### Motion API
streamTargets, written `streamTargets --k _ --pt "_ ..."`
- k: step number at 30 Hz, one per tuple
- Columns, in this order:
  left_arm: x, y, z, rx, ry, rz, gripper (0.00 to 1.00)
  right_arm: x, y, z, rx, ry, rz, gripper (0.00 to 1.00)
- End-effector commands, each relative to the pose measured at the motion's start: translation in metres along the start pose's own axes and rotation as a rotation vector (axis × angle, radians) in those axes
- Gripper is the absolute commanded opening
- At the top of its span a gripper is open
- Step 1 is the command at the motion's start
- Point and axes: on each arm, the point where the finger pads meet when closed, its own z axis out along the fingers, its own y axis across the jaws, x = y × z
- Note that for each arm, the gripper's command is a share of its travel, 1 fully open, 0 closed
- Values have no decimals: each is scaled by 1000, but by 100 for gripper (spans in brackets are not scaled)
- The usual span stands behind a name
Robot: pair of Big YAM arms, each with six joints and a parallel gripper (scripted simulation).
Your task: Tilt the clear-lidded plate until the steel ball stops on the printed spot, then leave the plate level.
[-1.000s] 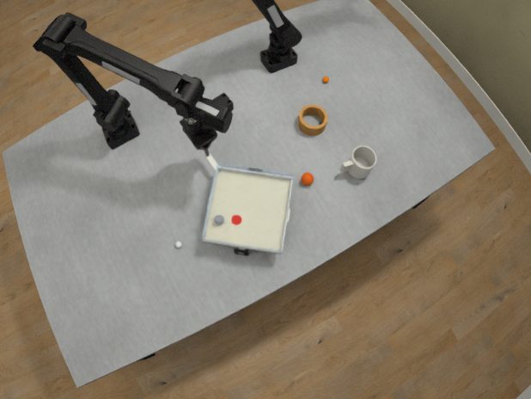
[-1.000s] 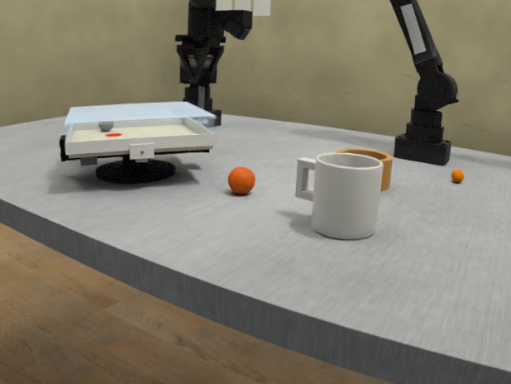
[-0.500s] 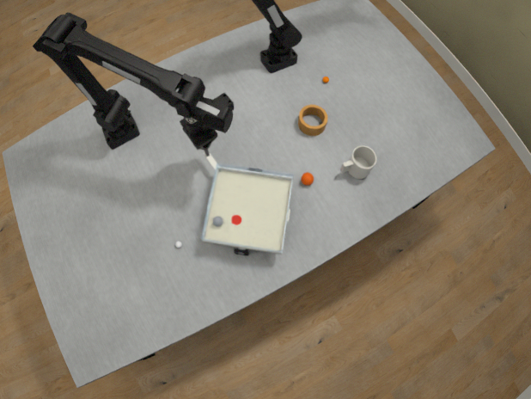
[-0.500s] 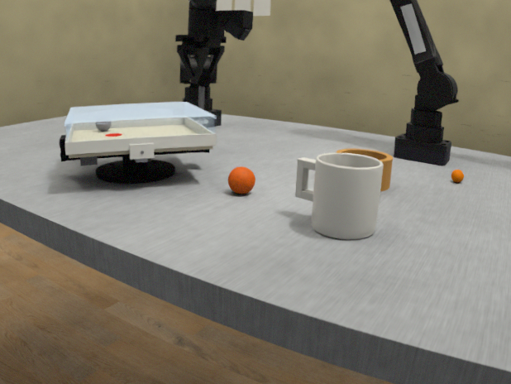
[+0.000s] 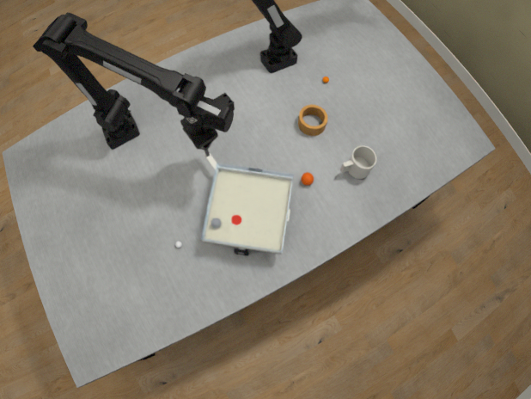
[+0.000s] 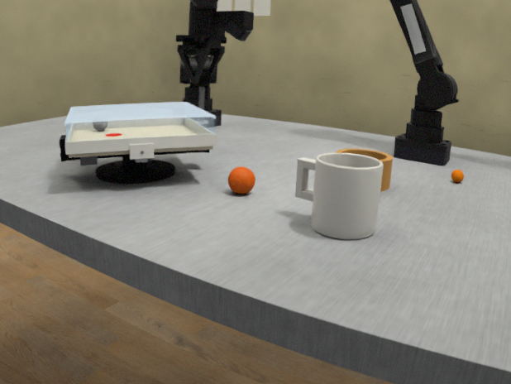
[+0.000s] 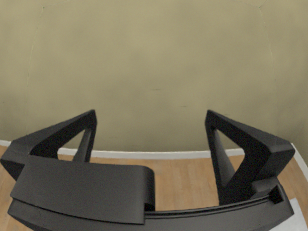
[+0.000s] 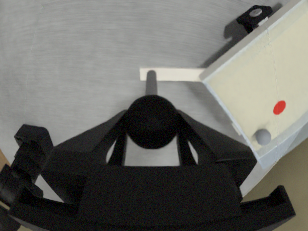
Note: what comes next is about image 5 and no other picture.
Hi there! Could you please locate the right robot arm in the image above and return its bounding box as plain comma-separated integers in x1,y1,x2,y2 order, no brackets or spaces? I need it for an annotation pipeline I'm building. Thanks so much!
33,13,235,146

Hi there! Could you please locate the white mug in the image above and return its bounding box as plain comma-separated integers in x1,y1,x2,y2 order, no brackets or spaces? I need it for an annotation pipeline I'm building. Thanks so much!
340,145,376,179

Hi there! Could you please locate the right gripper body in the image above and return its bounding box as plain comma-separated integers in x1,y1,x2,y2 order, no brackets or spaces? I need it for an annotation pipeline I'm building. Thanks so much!
180,118,218,149

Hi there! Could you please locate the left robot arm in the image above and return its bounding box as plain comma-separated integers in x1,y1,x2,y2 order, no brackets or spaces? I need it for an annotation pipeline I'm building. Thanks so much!
252,0,302,69

